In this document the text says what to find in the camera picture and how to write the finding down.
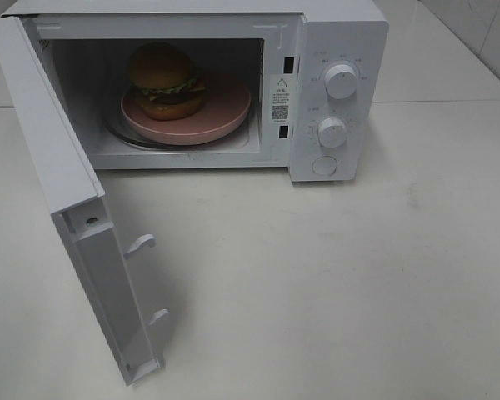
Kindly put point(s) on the pink round plate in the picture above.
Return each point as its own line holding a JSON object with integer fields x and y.
{"x": 227, "y": 103}

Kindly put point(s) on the round white door button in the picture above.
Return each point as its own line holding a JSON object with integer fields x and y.
{"x": 325, "y": 166}

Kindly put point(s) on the burger with lettuce and cheese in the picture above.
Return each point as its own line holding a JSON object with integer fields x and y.
{"x": 166, "y": 83}

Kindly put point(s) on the white microwave knob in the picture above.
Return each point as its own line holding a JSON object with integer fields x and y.
{"x": 332, "y": 132}
{"x": 341, "y": 80}

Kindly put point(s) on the white warning label sticker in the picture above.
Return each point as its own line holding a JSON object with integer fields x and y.
{"x": 281, "y": 90}

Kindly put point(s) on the lower white microwave knob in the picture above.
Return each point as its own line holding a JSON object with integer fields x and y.
{"x": 332, "y": 132}

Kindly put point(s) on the white microwave oven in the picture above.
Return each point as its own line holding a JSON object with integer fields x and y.
{"x": 91, "y": 41}

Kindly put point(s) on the upper white microwave knob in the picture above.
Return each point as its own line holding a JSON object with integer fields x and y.
{"x": 341, "y": 80}

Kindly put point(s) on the white microwave door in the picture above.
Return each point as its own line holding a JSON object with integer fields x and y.
{"x": 75, "y": 198}

